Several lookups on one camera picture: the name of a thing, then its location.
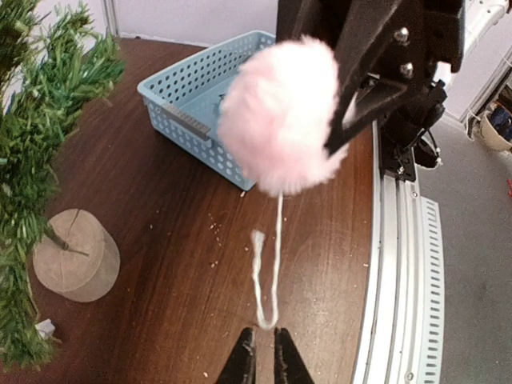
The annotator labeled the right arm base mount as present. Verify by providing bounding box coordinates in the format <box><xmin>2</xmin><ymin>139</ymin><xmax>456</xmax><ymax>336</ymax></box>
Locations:
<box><xmin>377</xmin><ymin>80</ymin><xmax>446</xmax><ymax>182</ymax></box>

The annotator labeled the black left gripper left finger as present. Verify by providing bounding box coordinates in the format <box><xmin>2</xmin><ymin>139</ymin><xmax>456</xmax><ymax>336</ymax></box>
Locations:
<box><xmin>216</xmin><ymin>327</ymin><xmax>256</xmax><ymax>384</ymax></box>

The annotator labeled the small green christmas tree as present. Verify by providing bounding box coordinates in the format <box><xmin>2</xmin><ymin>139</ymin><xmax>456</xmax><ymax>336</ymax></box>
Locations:
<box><xmin>1</xmin><ymin>1</ymin><xmax>124</xmax><ymax>370</ymax></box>

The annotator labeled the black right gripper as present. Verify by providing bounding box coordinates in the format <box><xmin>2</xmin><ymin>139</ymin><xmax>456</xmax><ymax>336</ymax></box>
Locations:
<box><xmin>276</xmin><ymin>1</ymin><xmax>466</xmax><ymax>154</ymax></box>

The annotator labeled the pink pompom ornament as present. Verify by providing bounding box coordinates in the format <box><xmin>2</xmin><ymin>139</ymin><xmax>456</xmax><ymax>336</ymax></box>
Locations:
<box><xmin>218</xmin><ymin>36</ymin><xmax>348</xmax><ymax>330</ymax></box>

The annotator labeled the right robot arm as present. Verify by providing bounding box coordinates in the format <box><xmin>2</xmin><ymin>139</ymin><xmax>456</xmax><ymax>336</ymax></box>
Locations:
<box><xmin>276</xmin><ymin>1</ymin><xmax>511</xmax><ymax>155</ymax></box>

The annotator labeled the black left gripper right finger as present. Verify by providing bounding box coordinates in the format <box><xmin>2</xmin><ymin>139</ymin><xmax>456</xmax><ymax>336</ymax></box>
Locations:
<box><xmin>274</xmin><ymin>328</ymin><xmax>314</xmax><ymax>384</ymax></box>

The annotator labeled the blue plastic basket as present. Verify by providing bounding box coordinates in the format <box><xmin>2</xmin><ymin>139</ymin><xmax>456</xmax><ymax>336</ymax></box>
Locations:
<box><xmin>137</xmin><ymin>30</ymin><xmax>275</xmax><ymax>191</ymax></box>

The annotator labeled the front aluminium rail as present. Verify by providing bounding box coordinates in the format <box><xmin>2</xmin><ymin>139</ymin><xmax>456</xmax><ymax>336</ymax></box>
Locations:
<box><xmin>352</xmin><ymin>126</ymin><xmax>445</xmax><ymax>384</ymax></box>

